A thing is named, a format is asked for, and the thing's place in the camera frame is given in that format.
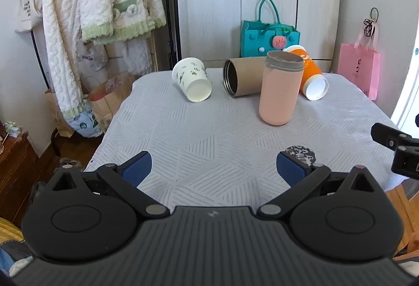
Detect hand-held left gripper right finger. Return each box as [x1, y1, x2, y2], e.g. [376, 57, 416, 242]
[257, 151, 377, 220]

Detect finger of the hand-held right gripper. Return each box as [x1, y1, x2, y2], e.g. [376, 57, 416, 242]
[371, 122, 413, 152]

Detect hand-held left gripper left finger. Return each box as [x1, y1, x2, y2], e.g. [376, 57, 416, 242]
[49, 151, 171, 221]

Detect pink cup with grey rim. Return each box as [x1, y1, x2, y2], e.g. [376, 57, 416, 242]
[258, 51, 305, 126]

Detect orange cup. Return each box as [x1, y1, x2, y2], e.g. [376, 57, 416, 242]
[283, 44, 329, 101]

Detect white cup with green print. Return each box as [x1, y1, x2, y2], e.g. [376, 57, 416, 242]
[172, 57, 213, 103]

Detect round black patterned coaster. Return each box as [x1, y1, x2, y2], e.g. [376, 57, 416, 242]
[285, 145, 317, 168]

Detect furry slipper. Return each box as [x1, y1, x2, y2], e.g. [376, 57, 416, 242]
[59, 157, 85, 171]

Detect white printed plastic bag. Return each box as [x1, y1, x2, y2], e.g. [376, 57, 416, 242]
[66, 101, 104, 138]

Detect pink paper bag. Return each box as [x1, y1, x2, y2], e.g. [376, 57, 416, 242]
[337, 19, 381, 101]

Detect brown paper bag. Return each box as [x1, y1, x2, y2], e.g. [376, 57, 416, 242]
[86, 73, 135, 133]
[44, 88, 75, 138]

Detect white patterned tablecloth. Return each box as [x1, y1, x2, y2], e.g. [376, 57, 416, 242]
[83, 68, 410, 208]

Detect white fleece pants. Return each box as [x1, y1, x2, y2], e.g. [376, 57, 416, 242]
[120, 32, 153, 75]

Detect white bag with purple print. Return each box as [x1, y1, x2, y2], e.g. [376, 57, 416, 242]
[76, 40, 109, 78]

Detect wooden cabinet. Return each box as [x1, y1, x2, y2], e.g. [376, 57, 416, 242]
[0, 131, 45, 225]

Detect teal felt tote bag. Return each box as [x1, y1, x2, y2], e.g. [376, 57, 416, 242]
[240, 0, 301, 59]

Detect black coat rack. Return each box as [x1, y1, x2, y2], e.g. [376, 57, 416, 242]
[15, 0, 64, 157]

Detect long white fleece robe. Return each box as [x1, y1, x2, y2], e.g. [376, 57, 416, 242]
[42, 0, 86, 121]

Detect beige wardrobe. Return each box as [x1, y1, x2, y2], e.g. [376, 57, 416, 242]
[175, 0, 343, 73]

